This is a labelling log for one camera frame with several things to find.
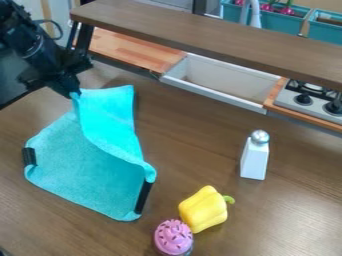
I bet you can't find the tap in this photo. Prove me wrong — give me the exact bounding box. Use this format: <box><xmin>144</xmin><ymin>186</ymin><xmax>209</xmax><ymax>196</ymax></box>
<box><xmin>239</xmin><ymin>0</ymin><xmax>265</xmax><ymax>30</ymax></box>

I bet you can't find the pink toy cupcake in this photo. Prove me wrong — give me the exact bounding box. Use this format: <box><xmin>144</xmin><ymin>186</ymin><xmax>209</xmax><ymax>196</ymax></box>
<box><xmin>152</xmin><ymin>218</ymin><xmax>196</xmax><ymax>256</ymax></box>

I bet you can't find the turquoise cloth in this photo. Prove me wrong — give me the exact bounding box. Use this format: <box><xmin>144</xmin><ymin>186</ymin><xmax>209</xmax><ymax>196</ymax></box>
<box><xmin>21</xmin><ymin>84</ymin><xmax>159</xmax><ymax>223</ymax></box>

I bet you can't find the toy sink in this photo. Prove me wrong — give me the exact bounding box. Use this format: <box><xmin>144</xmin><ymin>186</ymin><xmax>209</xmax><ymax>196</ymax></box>
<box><xmin>158</xmin><ymin>52</ymin><xmax>284</xmax><ymax>116</ymax></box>

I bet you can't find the teal bin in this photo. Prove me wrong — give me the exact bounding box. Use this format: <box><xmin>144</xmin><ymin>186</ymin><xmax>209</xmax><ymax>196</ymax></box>
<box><xmin>219</xmin><ymin>0</ymin><xmax>314</xmax><ymax>37</ymax></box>
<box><xmin>305</xmin><ymin>8</ymin><xmax>342</xmax><ymax>47</ymax></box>

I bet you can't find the red toy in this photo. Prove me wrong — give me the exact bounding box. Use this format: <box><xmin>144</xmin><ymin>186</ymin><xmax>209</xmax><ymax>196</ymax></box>
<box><xmin>259</xmin><ymin>2</ymin><xmax>277</xmax><ymax>13</ymax></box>
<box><xmin>276</xmin><ymin>5</ymin><xmax>297</xmax><ymax>17</ymax></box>

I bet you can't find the wooden shelf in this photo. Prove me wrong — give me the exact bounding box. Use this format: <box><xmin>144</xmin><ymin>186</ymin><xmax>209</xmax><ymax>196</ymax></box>
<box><xmin>68</xmin><ymin>0</ymin><xmax>342</xmax><ymax>91</ymax></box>

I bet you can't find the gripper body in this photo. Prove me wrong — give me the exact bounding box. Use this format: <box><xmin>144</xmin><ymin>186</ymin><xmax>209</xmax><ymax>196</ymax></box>
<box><xmin>17</xmin><ymin>49</ymin><xmax>95</xmax><ymax>100</ymax></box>

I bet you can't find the toy stove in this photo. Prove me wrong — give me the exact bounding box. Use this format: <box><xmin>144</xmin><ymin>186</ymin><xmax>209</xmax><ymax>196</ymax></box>
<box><xmin>272</xmin><ymin>78</ymin><xmax>342</xmax><ymax>126</ymax></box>

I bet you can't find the white salt shaker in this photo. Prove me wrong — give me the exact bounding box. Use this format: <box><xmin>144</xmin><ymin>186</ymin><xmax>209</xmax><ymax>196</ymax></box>
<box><xmin>239</xmin><ymin>129</ymin><xmax>272</xmax><ymax>181</ymax></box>

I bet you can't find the yellow toy pepper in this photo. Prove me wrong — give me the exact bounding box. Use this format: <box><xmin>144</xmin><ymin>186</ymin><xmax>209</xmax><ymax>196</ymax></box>
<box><xmin>176</xmin><ymin>184</ymin><xmax>237</xmax><ymax>235</ymax></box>

